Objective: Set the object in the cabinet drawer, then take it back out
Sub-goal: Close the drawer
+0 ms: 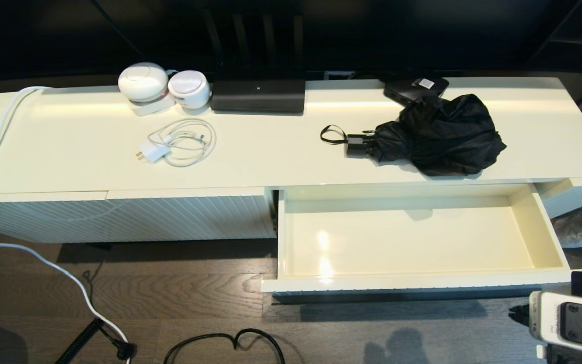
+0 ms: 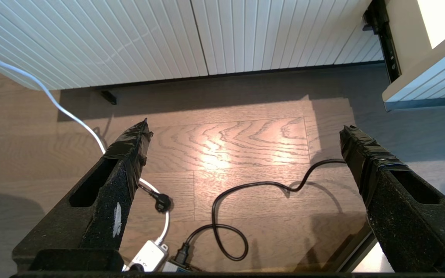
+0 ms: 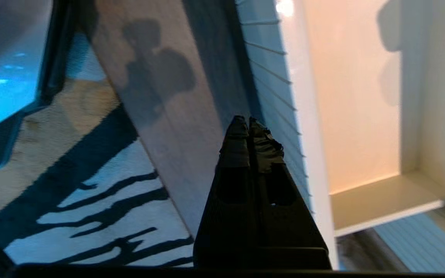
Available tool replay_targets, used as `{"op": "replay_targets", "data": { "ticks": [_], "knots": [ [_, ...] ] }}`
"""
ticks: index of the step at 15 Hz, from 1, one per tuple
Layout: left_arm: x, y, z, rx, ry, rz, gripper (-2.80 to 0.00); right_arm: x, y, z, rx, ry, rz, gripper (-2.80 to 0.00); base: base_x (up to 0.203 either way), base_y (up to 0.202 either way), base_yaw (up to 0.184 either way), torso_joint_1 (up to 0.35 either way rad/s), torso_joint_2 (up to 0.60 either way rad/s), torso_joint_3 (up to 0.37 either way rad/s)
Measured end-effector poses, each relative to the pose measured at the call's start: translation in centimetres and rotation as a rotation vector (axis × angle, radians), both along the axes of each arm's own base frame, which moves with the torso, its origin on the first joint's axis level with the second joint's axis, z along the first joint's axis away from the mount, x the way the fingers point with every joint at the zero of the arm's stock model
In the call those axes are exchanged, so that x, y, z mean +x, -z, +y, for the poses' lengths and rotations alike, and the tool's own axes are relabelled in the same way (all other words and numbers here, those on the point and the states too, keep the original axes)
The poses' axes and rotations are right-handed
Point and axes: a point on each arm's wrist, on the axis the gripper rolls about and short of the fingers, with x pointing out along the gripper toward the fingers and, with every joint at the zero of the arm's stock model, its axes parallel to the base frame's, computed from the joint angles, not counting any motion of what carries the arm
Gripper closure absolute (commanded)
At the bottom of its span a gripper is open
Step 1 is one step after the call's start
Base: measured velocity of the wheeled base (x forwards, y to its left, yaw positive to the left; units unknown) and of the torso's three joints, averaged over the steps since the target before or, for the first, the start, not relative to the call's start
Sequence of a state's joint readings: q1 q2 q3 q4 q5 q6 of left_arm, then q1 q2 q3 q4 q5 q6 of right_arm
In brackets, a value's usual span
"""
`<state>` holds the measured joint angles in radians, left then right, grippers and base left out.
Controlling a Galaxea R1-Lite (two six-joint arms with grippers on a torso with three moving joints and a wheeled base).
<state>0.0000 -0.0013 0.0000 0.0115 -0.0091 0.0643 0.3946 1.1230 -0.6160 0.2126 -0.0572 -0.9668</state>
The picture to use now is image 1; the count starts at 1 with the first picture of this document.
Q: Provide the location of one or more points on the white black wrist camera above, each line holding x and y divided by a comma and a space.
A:
569, 321

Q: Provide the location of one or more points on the large white dome device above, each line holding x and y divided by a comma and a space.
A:
143, 82

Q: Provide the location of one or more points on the black folding umbrella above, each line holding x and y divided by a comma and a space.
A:
447, 136

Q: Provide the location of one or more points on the black power plug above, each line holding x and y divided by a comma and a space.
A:
125, 349

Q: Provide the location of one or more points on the black set-top box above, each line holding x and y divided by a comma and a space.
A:
412, 86

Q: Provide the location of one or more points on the white ribbed TV cabinet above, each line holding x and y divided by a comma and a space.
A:
271, 146

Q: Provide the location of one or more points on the small white round device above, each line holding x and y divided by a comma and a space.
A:
190, 88

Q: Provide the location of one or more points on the white plug adapter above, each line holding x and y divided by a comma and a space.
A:
155, 150

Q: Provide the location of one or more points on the black router with antennas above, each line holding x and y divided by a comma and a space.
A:
258, 96

